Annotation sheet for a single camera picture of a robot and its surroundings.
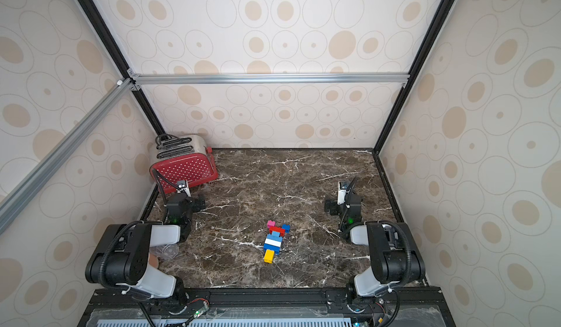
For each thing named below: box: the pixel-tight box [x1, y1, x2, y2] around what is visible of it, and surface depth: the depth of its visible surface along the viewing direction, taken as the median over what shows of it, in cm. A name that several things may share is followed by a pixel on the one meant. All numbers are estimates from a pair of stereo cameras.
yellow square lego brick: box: [263, 248, 275, 265], surface depth 83 cm
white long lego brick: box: [264, 237, 282, 248], surface depth 87 cm
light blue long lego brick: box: [265, 230, 283, 243], surface depth 88 cm
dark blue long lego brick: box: [262, 243, 282, 256], surface depth 85 cm
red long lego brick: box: [268, 226, 286, 237], surface depth 89 cm
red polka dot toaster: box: [150, 135, 220, 194], surface depth 99 cm
